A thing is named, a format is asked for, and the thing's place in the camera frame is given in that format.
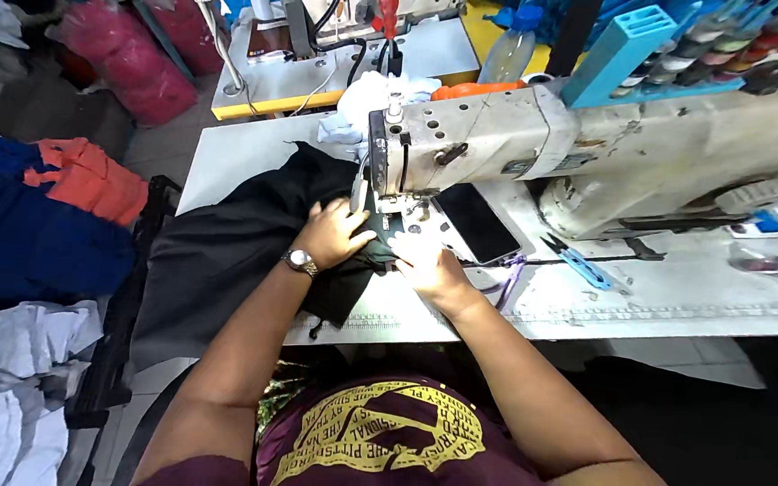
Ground transparent ruler strip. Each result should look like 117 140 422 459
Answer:
291 301 778 331

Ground pink plastic-wrapped bundle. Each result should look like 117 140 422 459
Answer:
144 0 231 77
58 0 199 128

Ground person's right hand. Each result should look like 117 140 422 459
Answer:
388 233 482 320

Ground person's body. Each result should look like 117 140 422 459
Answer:
134 347 552 486

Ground orange cloth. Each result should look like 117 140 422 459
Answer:
431 80 528 102

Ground light blue thread rack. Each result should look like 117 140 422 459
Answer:
561 4 746 109

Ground blue thread snips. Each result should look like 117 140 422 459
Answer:
540 232 613 292

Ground black cloth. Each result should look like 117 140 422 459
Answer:
554 355 778 486

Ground red screwdriver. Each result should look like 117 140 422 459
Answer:
378 0 404 78

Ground white yellow-edged sewing table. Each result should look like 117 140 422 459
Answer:
211 0 482 121

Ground group of thread spools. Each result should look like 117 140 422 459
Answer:
611 0 778 99

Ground pile of navy fabric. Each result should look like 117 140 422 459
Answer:
0 128 137 308

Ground clear bottle with blue cap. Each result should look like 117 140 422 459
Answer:
477 4 544 86

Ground black smartphone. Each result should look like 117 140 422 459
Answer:
432 182 522 266

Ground person's left hand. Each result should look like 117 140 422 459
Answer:
291 197 378 273

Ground black plastic crate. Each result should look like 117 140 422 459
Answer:
65 175 183 430

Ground white industrial sewing machine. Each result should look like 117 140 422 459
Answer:
367 47 778 242

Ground black fabric garment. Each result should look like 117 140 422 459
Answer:
130 140 404 374

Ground person's right forearm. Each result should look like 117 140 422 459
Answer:
452 290 667 486

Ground person's left forearm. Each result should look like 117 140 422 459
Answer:
131 250 316 486

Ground coral folded fabric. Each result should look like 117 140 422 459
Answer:
23 138 150 226

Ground small white tray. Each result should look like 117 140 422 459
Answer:
725 200 778 239

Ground pile of white cloths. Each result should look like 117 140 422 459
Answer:
0 300 104 486

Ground purple strap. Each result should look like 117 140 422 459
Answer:
482 254 528 313

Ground white cloth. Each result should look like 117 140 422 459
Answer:
317 71 443 162

